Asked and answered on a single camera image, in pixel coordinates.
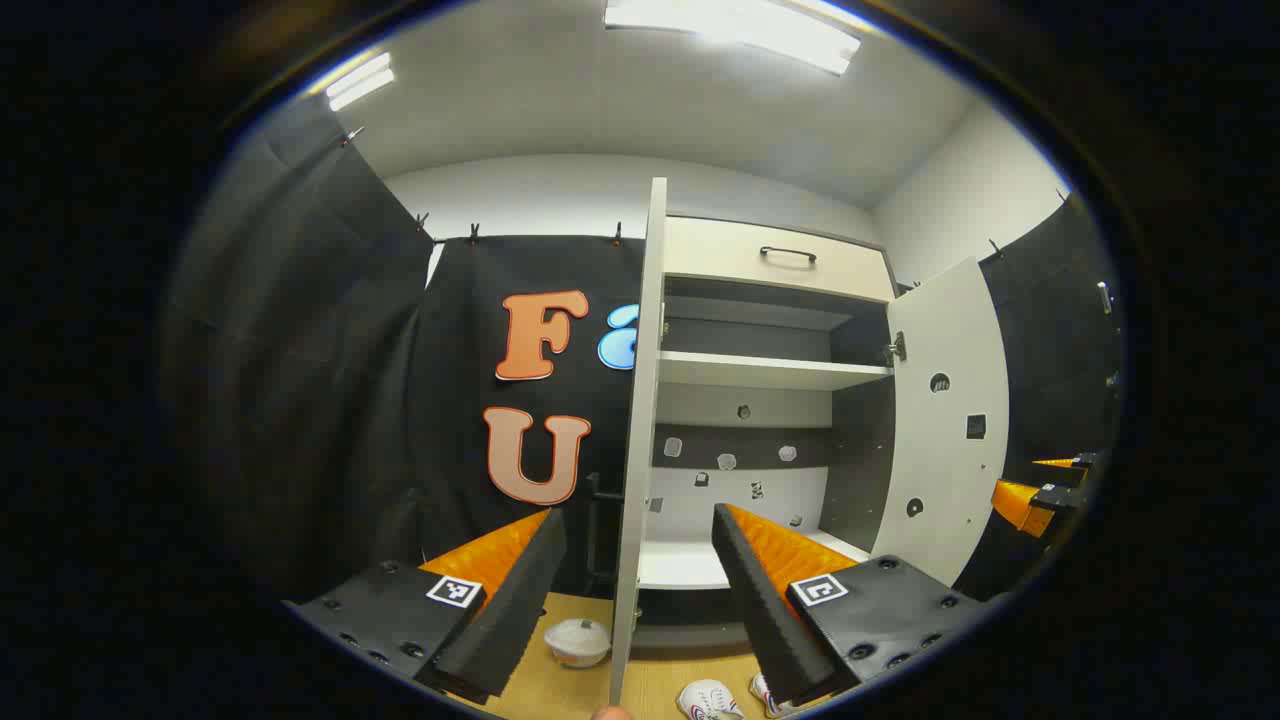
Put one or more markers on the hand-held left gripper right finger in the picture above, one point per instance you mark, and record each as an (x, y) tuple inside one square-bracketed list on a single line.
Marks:
[(760, 610)]

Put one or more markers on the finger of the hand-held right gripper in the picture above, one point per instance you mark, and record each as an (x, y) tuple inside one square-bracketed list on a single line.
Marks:
[(1075, 466), (1020, 505)]

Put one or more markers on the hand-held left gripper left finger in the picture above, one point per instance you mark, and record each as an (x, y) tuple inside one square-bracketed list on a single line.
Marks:
[(510, 600)]

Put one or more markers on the white canvas shoe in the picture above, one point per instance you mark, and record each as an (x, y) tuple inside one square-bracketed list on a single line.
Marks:
[(712, 700), (768, 695)]

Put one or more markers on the white cabinet door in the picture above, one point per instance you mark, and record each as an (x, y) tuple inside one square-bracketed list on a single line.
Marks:
[(930, 450), (640, 400)]

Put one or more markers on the white shoe cabinet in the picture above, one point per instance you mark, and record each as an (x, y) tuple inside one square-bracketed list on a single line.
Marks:
[(780, 500)]

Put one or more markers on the metal door hinge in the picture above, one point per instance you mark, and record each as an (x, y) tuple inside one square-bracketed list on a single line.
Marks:
[(897, 348)]

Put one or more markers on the white cabinet shelf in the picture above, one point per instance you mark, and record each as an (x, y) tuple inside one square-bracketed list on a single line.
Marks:
[(760, 370)]

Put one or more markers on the white cabinet drawer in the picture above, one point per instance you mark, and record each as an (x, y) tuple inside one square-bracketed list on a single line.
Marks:
[(720, 255)]

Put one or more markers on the white lidded bowl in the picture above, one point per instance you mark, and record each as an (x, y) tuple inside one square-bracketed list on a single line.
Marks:
[(578, 642)]

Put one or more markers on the black backdrop cloth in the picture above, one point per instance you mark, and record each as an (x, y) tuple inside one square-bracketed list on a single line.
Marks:
[(320, 380)]

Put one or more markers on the ceiling light panel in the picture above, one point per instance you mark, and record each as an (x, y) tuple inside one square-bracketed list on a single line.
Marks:
[(740, 25), (360, 82)]

